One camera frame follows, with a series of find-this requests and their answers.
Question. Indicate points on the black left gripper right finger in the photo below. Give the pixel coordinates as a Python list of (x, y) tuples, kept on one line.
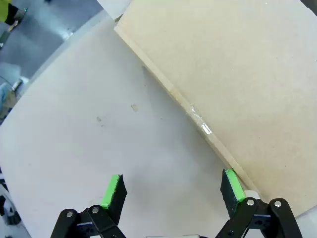
[(232, 193)]

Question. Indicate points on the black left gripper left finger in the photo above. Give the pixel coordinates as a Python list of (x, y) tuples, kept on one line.
[(114, 196)]

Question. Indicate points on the brown cardboard box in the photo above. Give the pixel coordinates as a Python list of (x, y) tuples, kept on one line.
[(235, 74)]

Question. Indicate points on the person in yellow apron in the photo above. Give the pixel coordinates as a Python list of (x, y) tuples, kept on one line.
[(3, 11)]

